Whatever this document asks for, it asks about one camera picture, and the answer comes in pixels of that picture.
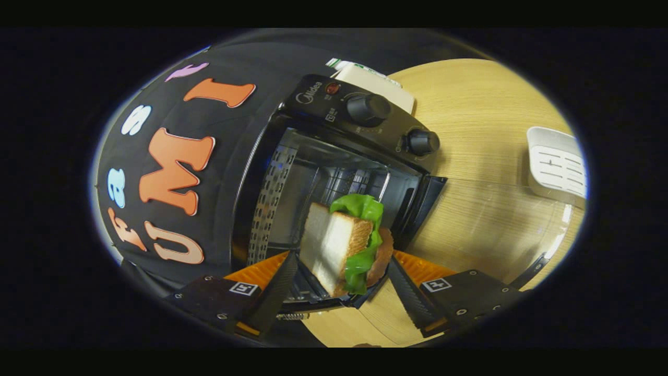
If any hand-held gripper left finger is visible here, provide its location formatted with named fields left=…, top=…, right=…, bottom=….
left=164, top=250, right=299, bottom=338

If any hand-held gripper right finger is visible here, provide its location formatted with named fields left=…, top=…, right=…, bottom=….
left=386, top=249, right=526, bottom=338

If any lettuce sandwich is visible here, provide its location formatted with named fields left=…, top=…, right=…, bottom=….
left=299, top=193, right=395, bottom=299

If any black toaster oven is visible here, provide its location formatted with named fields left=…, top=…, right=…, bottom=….
left=230, top=73, right=581, bottom=320

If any white pop-up toaster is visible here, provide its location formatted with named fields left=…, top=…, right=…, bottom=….
left=333, top=63, right=416, bottom=116

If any white rectangular tray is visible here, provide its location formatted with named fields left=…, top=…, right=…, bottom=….
left=526, top=126, right=589, bottom=203

